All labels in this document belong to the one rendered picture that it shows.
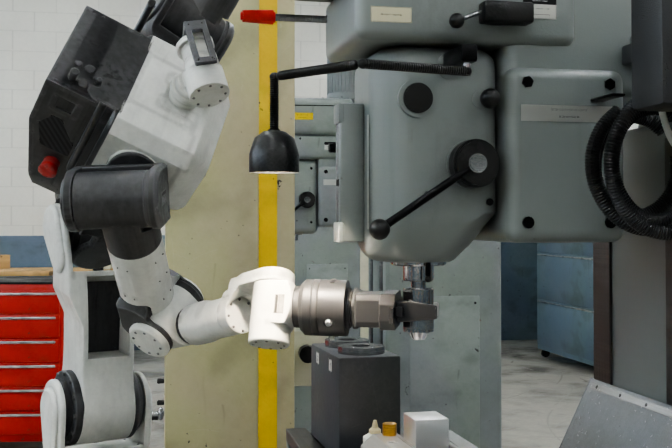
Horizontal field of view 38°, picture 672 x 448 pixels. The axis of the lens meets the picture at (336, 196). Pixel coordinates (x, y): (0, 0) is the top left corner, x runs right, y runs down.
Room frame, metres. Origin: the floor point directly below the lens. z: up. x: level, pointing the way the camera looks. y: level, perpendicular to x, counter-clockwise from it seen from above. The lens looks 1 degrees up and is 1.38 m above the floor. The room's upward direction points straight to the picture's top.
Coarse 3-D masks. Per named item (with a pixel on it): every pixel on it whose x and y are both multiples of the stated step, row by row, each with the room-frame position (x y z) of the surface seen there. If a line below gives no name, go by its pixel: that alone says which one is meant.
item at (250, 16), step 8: (240, 16) 1.56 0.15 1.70; (248, 16) 1.55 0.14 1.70; (256, 16) 1.55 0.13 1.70; (264, 16) 1.55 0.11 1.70; (272, 16) 1.55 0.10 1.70; (280, 16) 1.56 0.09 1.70; (288, 16) 1.56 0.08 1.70; (296, 16) 1.57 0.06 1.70; (304, 16) 1.57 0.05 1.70; (312, 16) 1.57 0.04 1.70; (320, 16) 1.58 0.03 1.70; (272, 24) 1.57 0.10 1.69
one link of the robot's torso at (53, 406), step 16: (48, 384) 1.88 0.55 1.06; (144, 384) 1.93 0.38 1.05; (48, 400) 1.85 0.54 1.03; (64, 400) 1.83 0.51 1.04; (48, 416) 1.85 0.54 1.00; (64, 416) 1.82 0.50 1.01; (144, 416) 1.92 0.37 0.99; (48, 432) 1.85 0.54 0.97; (64, 432) 1.82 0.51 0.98; (144, 432) 1.92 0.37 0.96
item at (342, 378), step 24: (312, 360) 2.00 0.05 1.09; (336, 360) 1.81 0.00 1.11; (360, 360) 1.81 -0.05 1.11; (384, 360) 1.82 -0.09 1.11; (312, 384) 2.00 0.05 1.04; (336, 384) 1.81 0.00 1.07; (360, 384) 1.81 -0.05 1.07; (384, 384) 1.82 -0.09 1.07; (312, 408) 2.00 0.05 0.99; (336, 408) 1.81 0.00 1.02; (360, 408) 1.81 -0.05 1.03; (384, 408) 1.82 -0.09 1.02; (312, 432) 2.00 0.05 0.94; (336, 432) 1.81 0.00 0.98; (360, 432) 1.81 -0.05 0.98
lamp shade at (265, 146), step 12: (264, 132) 1.39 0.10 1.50; (276, 132) 1.38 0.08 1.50; (252, 144) 1.39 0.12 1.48; (264, 144) 1.37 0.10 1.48; (276, 144) 1.37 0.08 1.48; (288, 144) 1.38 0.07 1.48; (252, 156) 1.38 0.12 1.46; (264, 156) 1.37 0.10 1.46; (276, 156) 1.36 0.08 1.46; (288, 156) 1.37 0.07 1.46; (252, 168) 1.38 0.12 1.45; (264, 168) 1.37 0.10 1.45; (276, 168) 1.36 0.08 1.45; (288, 168) 1.37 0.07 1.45
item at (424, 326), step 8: (408, 296) 1.49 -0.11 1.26; (416, 296) 1.49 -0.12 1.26; (424, 296) 1.49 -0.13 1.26; (432, 296) 1.50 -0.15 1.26; (432, 304) 1.50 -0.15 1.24; (424, 320) 1.49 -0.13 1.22; (432, 320) 1.50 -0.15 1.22; (408, 328) 1.49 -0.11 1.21; (416, 328) 1.49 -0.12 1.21; (424, 328) 1.49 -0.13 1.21; (432, 328) 1.50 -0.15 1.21
